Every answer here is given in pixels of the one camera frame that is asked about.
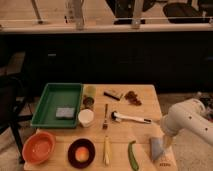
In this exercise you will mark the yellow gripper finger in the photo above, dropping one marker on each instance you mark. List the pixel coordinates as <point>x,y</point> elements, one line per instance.
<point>167,141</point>

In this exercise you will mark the grey towel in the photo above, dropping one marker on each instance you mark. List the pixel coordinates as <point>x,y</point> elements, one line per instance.
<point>157,149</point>

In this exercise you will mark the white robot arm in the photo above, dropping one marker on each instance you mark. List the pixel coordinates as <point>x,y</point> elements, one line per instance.
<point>190,115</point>

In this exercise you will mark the red bowl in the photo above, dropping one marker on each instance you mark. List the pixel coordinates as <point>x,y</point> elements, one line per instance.
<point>39,147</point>

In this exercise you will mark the green pea pod toy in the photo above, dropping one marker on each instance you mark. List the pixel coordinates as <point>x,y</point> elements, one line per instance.
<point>133,163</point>

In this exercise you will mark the brown toy food pile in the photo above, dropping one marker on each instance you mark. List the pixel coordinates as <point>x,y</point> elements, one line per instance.
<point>131,96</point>

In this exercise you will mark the metal fork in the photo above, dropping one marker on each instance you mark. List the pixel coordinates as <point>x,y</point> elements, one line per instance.
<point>105,124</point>

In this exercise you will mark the white cup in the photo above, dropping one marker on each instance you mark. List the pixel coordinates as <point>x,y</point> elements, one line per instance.
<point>86,117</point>

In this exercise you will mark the dark plate with orange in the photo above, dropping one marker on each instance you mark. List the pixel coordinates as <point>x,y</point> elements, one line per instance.
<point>81,153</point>

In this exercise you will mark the small dark tin can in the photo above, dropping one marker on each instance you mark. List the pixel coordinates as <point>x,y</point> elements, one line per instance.
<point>88,102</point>

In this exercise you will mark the yellow green cup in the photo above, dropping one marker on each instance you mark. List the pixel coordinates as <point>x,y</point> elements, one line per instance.
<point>90,91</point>

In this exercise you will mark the grey sponge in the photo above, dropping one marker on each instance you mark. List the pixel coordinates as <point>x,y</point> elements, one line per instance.
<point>65,112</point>

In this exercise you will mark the green plastic tray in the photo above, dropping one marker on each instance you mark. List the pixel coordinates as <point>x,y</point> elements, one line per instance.
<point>55,96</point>

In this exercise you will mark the black chair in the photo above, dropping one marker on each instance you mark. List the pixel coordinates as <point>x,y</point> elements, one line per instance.
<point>12,100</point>

